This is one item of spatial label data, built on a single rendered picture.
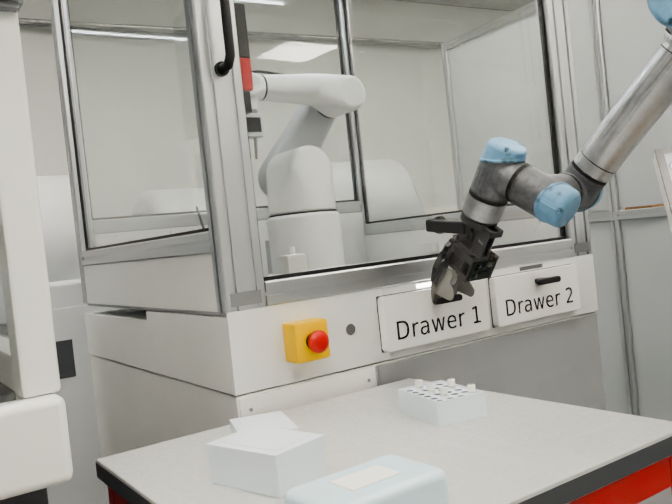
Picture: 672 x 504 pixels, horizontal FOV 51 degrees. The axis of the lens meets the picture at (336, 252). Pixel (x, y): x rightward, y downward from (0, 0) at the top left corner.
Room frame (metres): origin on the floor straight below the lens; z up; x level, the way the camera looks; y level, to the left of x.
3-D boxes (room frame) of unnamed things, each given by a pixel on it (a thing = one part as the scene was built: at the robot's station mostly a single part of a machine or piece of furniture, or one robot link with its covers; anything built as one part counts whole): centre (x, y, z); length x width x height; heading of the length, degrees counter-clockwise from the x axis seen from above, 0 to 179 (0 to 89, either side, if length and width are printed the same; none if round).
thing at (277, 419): (1.11, 0.14, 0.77); 0.13 x 0.09 x 0.02; 17
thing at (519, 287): (1.65, -0.46, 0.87); 0.29 x 0.02 x 0.11; 124
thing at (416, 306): (1.48, -0.20, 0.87); 0.29 x 0.02 x 0.11; 124
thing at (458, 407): (1.11, -0.14, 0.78); 0.12 x 0.08 x 0.04; 23
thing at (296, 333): (1.28, 0.07, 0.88); 0.07 x 0.05 x 0.07; 124
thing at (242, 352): (1.90, 0.04, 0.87); 1.02 x 0.95 x 0.14; 124
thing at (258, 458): (0.89, 0.11, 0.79); 0.13 x 0.09 x 0.05; 50
